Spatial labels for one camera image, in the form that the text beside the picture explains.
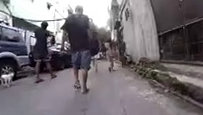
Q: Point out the grey asphalt road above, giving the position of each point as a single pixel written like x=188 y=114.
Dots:
x=101 y=100

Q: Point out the dark car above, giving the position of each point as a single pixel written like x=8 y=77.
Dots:
x=57 y=57

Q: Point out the blue and grey car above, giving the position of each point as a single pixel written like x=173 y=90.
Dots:
x=7 y=48

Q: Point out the strip of weeds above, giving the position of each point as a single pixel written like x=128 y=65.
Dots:
x=157 y=75

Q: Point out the white walled building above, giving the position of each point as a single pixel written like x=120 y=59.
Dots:
x=139 y=28

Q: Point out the grey concrete pavement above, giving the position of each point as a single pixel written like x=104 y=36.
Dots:
x=194 y=75

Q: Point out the small white dog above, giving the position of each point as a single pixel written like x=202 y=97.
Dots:
x=6 y=78

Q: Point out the dark building with fence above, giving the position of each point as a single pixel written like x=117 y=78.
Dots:
x=188 y=25

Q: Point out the pale green building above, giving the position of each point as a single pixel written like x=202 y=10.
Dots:
x=3 y=10

